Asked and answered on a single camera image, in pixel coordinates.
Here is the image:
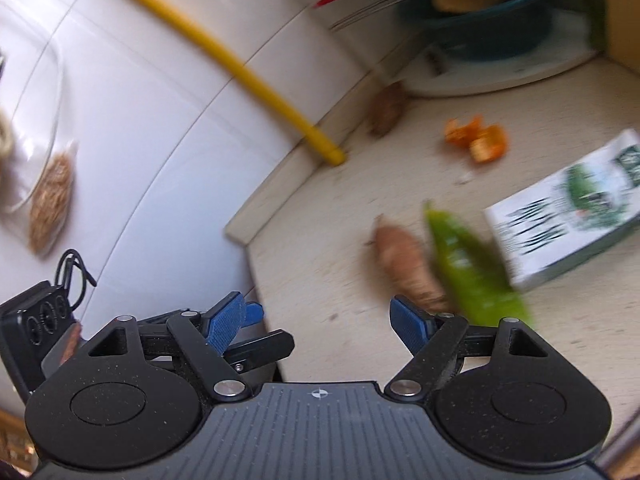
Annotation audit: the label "dark green plastic basin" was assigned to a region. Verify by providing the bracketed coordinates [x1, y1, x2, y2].
[398, 0, 553, 61]

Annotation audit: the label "green long pepper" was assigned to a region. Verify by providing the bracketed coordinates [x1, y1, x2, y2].
[424, 202, 530, 327]

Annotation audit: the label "steel handled strainer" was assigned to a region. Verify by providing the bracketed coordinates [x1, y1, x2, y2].
[329, 0, 407, 32]

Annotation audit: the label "white corner shelf rack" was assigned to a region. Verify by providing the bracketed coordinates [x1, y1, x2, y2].
[374, 9, 598, 98]

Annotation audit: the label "brown sweet potato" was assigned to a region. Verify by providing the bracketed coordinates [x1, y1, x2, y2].
[370, 214, 456, 314]

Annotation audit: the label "orange peel pieces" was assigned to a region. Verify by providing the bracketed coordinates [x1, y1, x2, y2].
[444, 116, 509, 164]

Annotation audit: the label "green white milk carton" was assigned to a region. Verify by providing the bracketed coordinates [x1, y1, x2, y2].
[485, 129, 639, 292]

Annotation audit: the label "wooden knife block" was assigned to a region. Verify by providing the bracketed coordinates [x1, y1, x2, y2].
[605, 0, 640, 74]

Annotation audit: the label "clear bag with grains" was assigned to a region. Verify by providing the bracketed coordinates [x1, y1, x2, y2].
[1, 42, 78, 258]

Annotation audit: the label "yellow pipe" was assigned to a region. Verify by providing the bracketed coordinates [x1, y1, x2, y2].
[132, 0, 347, 167]

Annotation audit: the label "brown dried leaf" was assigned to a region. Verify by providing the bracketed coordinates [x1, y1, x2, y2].
[368, 81, 409, 138]

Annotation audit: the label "black cable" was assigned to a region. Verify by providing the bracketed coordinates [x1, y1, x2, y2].
[53, 248, 98, 311]

